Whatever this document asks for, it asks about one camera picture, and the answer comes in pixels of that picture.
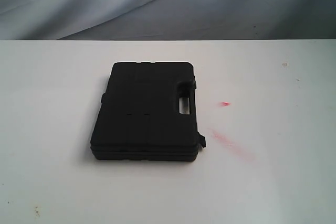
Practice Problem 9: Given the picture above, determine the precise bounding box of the grey backdrop cloth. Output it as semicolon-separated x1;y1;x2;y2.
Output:
1;0;335;40

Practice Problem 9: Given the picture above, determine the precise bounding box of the black plastic tool case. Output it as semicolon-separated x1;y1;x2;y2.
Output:
90;62;206;162

